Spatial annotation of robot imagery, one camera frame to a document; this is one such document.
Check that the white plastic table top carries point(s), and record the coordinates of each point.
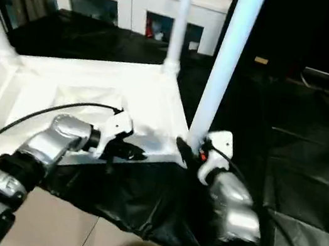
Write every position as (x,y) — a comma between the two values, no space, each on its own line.
(64,73)

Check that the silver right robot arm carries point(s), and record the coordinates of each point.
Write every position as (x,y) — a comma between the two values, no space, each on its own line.
(233,202)

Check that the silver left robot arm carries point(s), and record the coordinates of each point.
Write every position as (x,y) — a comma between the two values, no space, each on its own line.
(64,131)

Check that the black work mat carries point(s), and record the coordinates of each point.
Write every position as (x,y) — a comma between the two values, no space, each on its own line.
(153,207)

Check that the small tan label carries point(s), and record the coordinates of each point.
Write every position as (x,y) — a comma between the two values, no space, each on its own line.
(261,60)

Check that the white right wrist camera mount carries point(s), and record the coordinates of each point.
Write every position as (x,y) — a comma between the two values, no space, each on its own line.
(221,142)

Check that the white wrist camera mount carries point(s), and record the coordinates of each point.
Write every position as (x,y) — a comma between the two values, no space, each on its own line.
(221,142)
(118,124)

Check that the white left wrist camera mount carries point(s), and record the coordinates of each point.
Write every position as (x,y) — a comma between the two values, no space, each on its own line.
(118,124)

